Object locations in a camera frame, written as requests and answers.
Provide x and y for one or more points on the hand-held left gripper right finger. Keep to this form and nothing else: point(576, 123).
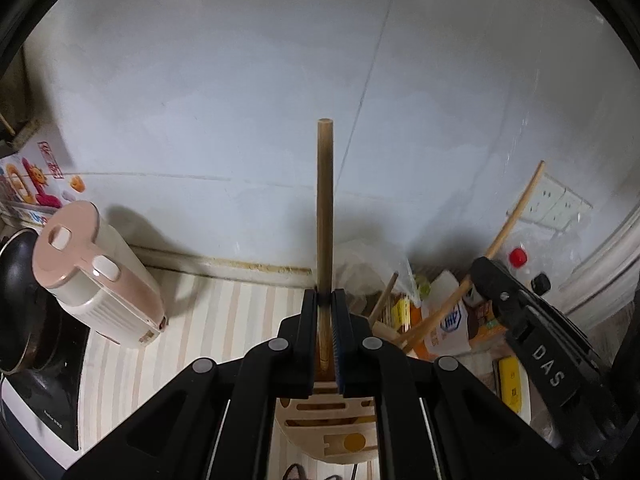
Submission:
point(341, 350)

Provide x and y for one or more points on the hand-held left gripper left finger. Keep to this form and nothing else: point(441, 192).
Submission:
point(300, 355)

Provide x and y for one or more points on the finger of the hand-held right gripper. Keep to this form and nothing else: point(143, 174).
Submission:
point(492, 280)

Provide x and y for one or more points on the cream utensil holder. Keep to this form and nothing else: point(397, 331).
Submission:
point(320, 420)

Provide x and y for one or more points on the light wooden chopstick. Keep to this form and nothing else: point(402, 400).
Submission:
point(325, 210)
point(385, 295)
point(515, 210)

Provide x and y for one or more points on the red cap dark bottle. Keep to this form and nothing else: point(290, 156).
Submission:
point(517, 257)

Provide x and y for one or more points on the orange label sauce bottle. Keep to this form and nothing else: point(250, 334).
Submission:
point(485, 322)

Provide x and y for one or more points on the yellow device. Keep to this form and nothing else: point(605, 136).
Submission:
point(514, 385)

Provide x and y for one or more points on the white paper packet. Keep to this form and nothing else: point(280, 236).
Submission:
point(450, 320)

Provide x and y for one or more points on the clear plastic bag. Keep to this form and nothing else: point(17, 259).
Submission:
point(555, 255)

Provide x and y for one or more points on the striped cat print mat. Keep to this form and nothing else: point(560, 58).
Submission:
point(200, 335)

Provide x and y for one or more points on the grey slipper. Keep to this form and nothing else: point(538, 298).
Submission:
point(295, 472)

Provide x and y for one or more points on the pink and white kettle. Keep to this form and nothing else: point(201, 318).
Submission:
point(95, 280)

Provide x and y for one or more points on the black induction cooktop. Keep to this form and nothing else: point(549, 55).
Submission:
point(55, 390)

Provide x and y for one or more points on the black wok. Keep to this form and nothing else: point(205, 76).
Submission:
point(20, 290)

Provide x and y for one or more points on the white wall socket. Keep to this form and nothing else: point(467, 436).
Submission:
point(570, 212)
point(542, 197)

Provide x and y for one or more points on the colourful wall sticker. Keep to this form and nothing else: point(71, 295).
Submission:
point(35, 180)

